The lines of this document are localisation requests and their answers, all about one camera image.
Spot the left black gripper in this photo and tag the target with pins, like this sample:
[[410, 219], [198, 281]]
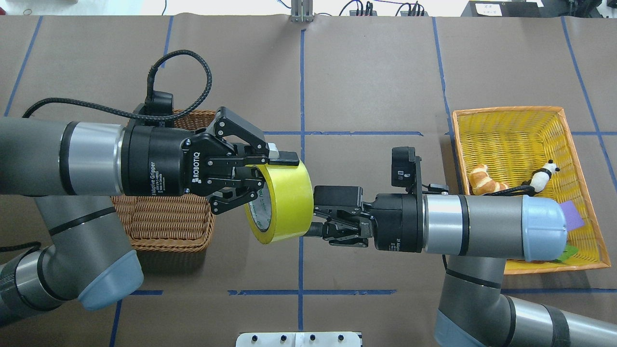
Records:
[[153, 160]]

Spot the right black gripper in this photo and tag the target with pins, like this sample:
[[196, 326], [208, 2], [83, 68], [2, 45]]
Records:
[[397, 221]]

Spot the yellow tape roll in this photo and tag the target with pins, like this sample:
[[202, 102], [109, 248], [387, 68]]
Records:
[[283, 208]]

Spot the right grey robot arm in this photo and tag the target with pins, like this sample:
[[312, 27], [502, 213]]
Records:
[[478, 234]]

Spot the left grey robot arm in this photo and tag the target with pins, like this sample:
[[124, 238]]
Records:
[[73, 168]]

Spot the brown wicker basket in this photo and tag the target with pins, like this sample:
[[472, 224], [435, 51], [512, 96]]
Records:
[[178, 224]]

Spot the yellow plastic basket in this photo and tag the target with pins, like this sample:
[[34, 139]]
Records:
[[514, 142]]

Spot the croissant bread toy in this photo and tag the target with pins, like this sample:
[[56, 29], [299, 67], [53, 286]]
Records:
[[481, 183]]

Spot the panda toy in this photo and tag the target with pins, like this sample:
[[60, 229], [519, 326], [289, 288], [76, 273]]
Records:
[[541, 176]]

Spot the purple block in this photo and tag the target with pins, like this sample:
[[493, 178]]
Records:
[[572, 216]]

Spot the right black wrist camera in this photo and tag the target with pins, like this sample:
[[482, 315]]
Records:
[[406, 170]]

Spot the white pole base plate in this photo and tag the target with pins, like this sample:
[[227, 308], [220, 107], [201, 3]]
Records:
[[300, 339]]

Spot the aluminium frame post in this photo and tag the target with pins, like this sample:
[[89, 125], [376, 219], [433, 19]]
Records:
[[301, 11]]

